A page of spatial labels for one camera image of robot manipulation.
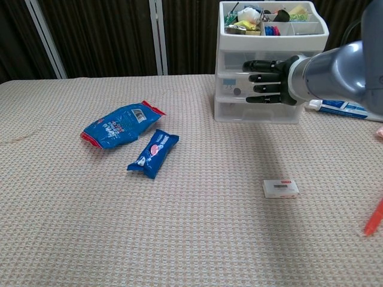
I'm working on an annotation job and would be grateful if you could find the white plastic drawer organizer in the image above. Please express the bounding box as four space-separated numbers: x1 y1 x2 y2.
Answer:
214 0 330 124

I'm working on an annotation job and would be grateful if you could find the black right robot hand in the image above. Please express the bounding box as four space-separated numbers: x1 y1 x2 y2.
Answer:
242 55 300 106

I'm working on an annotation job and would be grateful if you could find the clear drawer with wide handle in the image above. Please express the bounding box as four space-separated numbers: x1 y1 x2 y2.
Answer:
220 50 309 74

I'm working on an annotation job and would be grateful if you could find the small white box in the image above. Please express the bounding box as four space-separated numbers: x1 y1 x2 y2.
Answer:
262 179 300 199

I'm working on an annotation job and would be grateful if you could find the white crumpled wad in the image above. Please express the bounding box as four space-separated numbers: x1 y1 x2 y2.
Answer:
238 7 260 23

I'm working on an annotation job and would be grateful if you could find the upright white frame post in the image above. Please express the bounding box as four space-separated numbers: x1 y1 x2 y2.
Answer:
148 0 168 76

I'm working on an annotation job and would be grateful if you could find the slanted white frame post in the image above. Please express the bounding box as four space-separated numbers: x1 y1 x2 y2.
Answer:
25 0 67 80

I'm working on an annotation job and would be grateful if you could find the small blue snack packet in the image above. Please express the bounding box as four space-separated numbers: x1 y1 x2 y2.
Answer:
126 129 180 180

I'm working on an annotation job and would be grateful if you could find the black round object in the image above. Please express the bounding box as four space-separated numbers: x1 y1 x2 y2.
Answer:
273 9 290 23

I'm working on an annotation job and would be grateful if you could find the yellow wrapped packet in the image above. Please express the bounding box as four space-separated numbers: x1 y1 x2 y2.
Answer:
233 20 259 31

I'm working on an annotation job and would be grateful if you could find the beige woven tablecloth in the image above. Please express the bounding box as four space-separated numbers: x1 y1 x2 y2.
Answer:
0 71 383 287

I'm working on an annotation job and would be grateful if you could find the orange red plastic stick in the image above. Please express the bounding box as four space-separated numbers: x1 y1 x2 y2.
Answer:
364 196 383 237

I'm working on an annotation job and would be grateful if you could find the dark brown curtain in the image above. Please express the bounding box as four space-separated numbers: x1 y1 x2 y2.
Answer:
0 0 364 84

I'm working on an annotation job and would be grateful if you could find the blue white toothpaste tube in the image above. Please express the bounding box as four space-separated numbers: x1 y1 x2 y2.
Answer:
307 99 383 123

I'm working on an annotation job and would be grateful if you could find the large blue snack bag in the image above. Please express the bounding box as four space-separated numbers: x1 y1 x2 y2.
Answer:
80 100 166 150

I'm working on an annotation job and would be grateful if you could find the clear empty drawer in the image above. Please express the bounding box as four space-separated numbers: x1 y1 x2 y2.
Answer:
215 100 304 123

